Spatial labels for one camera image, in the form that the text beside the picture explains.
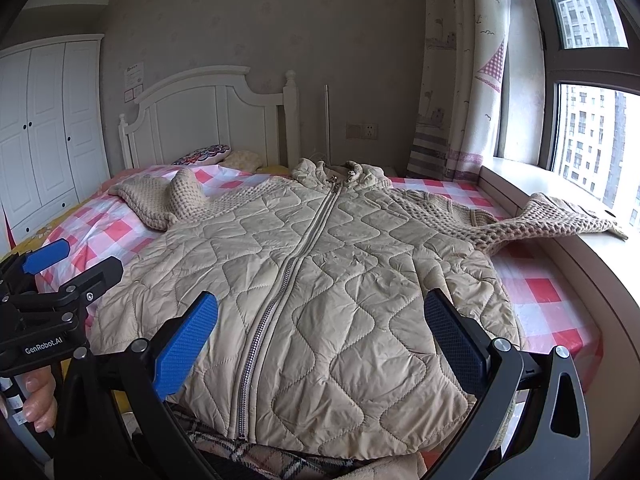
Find wall socket panel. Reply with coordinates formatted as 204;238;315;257
345;122;378;140

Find silver lamp pole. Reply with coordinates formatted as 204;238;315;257
323;84;332;165

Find beige quilted knit-sleeve jacket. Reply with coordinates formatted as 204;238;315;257
90;159;617;460

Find colourful patterned pillow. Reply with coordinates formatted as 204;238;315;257
174;144;231;166

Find white wooden headboard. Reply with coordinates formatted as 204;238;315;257
118;65;302;169

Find paper notices on wall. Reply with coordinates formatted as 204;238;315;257
124;62;144;103

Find patterned beige curtain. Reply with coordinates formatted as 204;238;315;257
407;0;511;181

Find red white checkered bedsheet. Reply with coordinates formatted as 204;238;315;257
34;171;604;389

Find white wardrobe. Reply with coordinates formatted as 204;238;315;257
1;34;110;250

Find person's left hand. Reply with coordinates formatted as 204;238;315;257
20;366;58;432

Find cream pillow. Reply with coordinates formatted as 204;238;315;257
219;151;262;174

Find yellow pillow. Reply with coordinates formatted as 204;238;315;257
256;165;291;177

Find dark framed window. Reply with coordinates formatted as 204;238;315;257
491;0;640;221

